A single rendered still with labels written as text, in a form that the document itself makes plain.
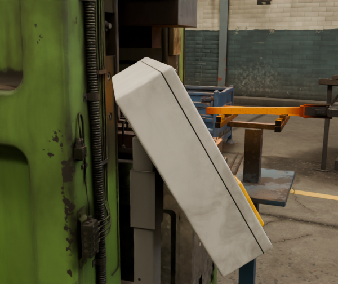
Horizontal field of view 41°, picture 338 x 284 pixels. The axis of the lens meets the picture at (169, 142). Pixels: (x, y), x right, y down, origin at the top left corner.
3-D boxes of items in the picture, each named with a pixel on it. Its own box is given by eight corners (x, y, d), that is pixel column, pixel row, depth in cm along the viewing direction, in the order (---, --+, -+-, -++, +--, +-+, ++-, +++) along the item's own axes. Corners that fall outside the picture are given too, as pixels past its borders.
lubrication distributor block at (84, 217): (104, 259, 106) (102, 204, 103) (92, 271, 100) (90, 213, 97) (90, 257, 107) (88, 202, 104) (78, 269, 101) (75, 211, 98)
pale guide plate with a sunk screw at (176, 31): (181, 54, 162) (181, 4, 158) (173, 54, 153) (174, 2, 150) (175, 54, 162) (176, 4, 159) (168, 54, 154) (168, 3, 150)
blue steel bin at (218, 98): (234, 142, 568) (236, 84, 552) (217, 157, 496) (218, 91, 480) (147, 134, 610) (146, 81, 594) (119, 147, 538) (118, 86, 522)
